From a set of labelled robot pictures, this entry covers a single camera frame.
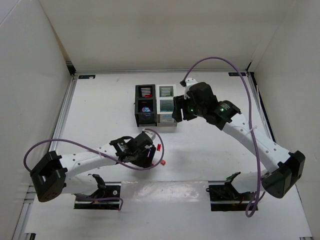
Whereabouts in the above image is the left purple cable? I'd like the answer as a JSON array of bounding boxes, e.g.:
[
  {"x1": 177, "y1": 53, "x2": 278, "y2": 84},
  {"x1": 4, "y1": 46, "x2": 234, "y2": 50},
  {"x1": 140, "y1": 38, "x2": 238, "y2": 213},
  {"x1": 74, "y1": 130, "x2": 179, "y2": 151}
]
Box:
[{"x1": 23, "y1": 128, "x2": 165, "y2": 211}]

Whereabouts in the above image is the purple cable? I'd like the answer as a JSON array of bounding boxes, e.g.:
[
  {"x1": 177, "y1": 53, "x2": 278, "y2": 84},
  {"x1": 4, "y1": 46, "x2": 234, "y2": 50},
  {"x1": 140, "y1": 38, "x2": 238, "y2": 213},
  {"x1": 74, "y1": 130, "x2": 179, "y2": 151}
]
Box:
[
  {"x1": 23, "y1": 128, "x2": 165, "y2": 211},
  {"x1": 180, "y1": 56, "x2": 265, "y2": 218}
]

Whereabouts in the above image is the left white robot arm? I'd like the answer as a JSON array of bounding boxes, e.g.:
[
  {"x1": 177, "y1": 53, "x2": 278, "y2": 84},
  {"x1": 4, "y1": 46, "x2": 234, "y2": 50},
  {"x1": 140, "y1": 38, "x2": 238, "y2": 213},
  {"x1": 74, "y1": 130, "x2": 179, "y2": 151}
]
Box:
[{"x1": 27, "y1": 129, "x2": 157, "y2": 203}]

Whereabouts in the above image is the right blue label sticker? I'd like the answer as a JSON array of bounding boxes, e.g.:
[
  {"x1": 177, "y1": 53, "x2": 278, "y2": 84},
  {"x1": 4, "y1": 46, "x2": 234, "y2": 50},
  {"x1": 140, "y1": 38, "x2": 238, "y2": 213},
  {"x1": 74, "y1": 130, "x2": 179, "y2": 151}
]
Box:
[{"x1": 228, "y1": 72, "x2": 247, "y2": 77}]

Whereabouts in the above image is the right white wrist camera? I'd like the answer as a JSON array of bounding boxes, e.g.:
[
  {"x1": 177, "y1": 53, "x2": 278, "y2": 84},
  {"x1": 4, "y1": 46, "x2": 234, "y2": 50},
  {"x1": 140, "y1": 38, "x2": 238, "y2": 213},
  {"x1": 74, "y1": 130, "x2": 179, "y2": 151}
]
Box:
[{"x1": 180, "y1": 77, "x2": 198, "y2": 100}]

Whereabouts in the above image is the aluminium frame rail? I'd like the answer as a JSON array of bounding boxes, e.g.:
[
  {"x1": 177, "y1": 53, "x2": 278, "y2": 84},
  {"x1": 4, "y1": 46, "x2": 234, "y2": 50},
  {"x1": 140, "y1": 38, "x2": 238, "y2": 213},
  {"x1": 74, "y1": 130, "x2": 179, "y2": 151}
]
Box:
[
  {"x1": 247, "y1": 71, "x2": 277, "y2": 144},
  {"x1": 42, "y1": 74, "x2": 78, "y2": 154}
]

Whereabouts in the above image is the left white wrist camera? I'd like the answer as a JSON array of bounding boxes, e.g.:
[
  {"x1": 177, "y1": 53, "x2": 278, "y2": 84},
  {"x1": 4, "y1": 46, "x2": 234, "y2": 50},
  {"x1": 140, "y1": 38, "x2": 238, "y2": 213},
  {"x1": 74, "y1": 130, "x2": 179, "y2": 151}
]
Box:
[{"x1": 142, "y1": 128, "x2": 156, "y2": 141}]

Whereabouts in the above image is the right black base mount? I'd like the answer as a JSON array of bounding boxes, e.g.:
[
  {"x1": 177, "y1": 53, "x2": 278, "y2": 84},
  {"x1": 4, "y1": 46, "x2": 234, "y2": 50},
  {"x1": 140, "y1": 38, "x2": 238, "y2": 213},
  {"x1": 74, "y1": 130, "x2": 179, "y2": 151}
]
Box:
[{"x1": 206, "y1": 184, "x2": 252, "y2": 212}]

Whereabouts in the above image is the purple lotus flower lego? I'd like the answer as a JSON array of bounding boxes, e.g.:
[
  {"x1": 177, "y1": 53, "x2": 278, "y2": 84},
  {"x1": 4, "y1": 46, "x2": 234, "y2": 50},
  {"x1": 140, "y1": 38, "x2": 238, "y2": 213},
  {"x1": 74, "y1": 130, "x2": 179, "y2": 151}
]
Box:
[{"x1": 141, "y1": 106, "x2": 152, "y2": 113}]

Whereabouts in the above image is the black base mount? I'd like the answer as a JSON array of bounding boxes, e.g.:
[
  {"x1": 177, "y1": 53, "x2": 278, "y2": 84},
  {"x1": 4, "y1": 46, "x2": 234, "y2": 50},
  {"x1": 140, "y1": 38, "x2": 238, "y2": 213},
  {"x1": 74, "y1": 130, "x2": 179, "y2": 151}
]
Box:
[
  {"x1": 73, "y1": 182, "x2": 123, "y2": 211},
  {"x1": 206, "y1": 184, "x2": 252, "y2": 212}
]

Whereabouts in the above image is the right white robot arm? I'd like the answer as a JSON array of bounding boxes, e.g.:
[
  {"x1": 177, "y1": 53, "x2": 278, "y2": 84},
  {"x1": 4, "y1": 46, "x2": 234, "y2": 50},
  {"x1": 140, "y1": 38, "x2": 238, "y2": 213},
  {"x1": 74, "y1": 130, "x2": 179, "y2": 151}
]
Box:
[{"x1": 172, "y1": 78, "x2": 306, "y2": 199}]

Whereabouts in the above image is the right aluminium frame rail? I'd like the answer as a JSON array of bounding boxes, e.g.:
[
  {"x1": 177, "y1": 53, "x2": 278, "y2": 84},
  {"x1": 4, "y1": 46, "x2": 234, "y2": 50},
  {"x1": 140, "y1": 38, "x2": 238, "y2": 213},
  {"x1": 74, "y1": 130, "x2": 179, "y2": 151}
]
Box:
[{"x1": 247, "y1": 71, "x2": 277, "y2": 144}]

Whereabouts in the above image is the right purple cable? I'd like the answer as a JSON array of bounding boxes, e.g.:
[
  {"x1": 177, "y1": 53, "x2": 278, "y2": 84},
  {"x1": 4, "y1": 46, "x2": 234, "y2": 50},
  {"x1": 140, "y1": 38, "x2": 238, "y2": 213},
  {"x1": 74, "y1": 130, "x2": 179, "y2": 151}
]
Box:
[{"x1": 180, "y1": 56, "x2": 265, "y2": 218}]

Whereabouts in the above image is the left aluminium frame rail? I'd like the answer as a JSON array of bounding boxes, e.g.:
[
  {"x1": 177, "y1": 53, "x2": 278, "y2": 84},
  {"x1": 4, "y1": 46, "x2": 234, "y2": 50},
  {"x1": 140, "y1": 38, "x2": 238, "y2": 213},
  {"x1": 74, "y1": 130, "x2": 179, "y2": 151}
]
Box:
[{"x1": 42, "y1": 74, "x2": 78, "y2": 154}]

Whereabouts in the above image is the black slotted container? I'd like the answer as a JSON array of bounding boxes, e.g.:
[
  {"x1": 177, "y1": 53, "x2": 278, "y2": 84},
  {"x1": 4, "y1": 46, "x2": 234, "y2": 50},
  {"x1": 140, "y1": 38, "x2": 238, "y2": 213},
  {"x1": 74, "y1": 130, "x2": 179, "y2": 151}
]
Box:
[{"x1": 134, "y1": 84, "x2": 157, "y2": 127}]

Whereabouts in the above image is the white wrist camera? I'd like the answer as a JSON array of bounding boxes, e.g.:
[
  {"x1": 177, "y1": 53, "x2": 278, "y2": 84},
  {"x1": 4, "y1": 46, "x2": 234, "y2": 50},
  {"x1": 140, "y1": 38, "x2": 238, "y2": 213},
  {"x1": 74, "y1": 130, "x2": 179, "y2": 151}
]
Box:
[
  {"x1": 180, "y1": 77, "x2": 198, "y2": 100},
  {"x1": 142, "y1": 128, "x2": 156, "y2": 141}
]

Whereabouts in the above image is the white slotted container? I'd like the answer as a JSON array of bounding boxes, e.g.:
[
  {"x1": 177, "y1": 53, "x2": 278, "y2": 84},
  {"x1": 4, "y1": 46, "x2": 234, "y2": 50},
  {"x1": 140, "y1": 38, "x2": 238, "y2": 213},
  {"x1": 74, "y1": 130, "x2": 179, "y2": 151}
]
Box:
[{"x1": 155, "y1": 84, "x2": 178, "y2": 127}]

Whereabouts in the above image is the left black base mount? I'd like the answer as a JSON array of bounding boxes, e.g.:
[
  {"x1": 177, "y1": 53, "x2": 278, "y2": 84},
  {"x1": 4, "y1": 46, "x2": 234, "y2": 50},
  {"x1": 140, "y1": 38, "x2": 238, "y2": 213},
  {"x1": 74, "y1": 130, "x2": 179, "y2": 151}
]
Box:
[{"x1": 73, "y1": 182, "x2": 123, "y2": 211}]

